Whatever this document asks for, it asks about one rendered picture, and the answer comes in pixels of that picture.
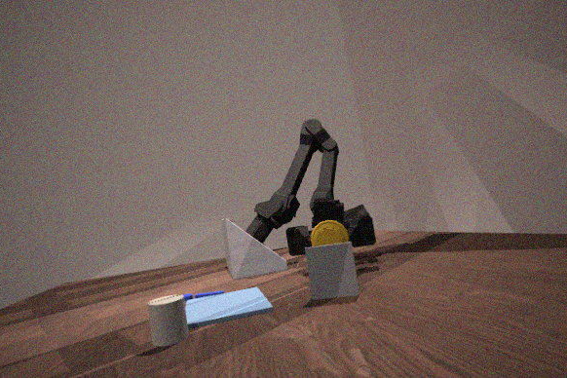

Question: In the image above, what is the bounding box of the yellow round plate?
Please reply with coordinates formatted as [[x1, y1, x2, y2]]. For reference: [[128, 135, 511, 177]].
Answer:
[[311, 220, 350, 246]]

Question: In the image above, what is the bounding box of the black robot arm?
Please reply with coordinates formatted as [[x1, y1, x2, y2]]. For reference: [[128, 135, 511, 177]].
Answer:
[[245, 119, 369, 245]]

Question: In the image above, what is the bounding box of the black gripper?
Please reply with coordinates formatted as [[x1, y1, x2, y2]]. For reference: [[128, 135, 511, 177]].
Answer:
[[286, 216, 376, 256]]

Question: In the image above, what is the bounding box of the light blue rectangular mat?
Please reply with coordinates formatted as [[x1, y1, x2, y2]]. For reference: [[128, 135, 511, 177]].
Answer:
[[185, 287, 274, 328]]

